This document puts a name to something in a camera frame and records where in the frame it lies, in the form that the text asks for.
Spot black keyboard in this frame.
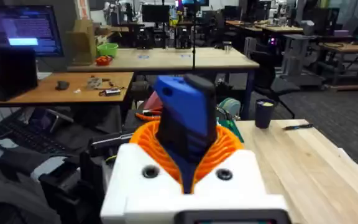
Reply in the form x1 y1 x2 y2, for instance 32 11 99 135
0 117 76 156

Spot computer monitor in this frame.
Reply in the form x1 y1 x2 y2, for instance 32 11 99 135
0 4 65 58

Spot green bowl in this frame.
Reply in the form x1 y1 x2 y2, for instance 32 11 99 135
96 42 119 58

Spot long wooden table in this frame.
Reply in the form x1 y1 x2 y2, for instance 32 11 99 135
67 47 260 120

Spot blue electric screwdriver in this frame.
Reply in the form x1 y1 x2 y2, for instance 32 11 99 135
153 73 219 194

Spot green board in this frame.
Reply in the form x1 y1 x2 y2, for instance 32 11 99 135
218 119 246 144

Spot right gripper white and orange left finger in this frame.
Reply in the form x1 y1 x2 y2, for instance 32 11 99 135
100 120 185 224

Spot right gripper white and orange right finger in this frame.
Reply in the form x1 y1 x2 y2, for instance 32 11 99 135
193 123 267 196

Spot grey metal part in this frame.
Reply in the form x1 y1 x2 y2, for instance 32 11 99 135
86 76 103 90

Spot orange handled pliers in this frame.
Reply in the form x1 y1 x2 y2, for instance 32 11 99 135
134 107 163 122

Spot black office chair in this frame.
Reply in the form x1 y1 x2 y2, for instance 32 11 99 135
249 49 301 119

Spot orange toy heap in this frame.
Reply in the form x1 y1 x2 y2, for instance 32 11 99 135
94 55 114 67

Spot black computer mouse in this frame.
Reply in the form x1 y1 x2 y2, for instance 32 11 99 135
55 80 71 91

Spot dark cup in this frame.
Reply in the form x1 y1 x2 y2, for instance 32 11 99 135
254 98 276 129

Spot cardboard box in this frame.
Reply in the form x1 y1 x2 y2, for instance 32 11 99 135
66 19 98 67

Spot black stand pole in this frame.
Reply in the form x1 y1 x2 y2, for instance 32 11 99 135
190 0 198 71

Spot black box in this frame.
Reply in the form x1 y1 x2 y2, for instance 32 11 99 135
0 45 39 95

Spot small silver device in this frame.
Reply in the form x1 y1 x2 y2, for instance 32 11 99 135
98 87 123 97

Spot wooden desk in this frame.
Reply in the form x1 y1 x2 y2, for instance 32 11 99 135
0 72 135 109

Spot wooden table with black frame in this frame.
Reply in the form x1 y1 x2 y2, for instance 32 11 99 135
317 42 358 91

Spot black pen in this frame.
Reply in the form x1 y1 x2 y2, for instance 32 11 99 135
282 123 314 131

